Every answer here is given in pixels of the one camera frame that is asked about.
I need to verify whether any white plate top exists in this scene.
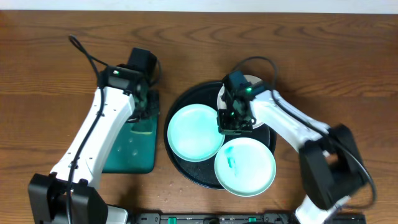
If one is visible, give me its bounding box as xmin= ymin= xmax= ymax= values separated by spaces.
xmin=216 ymin=75 xmax=263 ymax=129

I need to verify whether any green yellow scrub sponge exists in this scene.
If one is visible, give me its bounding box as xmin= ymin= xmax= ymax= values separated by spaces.
xmin=130 ymin=119 xmax=154 ymax=135

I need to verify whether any mint plate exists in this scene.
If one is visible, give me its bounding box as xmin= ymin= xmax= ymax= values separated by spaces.
xmin=214 ymin=138 xmax=277 ymax=197
xmin=167 ymin=104 xmax=225 ymax=162

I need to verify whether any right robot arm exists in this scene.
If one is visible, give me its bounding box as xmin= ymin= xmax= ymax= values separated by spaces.
xmin=218 ymin=81 xmax=374 ymax=223

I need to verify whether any mint plate bottom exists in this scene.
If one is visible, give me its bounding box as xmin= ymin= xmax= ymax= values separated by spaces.
xmin=214 ymin=138 xmax=277 ymax=197

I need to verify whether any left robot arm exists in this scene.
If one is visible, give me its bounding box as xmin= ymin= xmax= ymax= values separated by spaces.
xmin=28 ymin=62 xmax=160 ymax=223

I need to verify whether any black rectangular water tray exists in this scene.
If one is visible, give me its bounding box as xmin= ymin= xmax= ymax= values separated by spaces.
xmin=101 ymin=89 xmax=160 ymax=174

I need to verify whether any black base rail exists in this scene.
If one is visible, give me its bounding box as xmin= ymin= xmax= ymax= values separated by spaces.
xmin=133 ymin=212 xmax=367 ymax=224

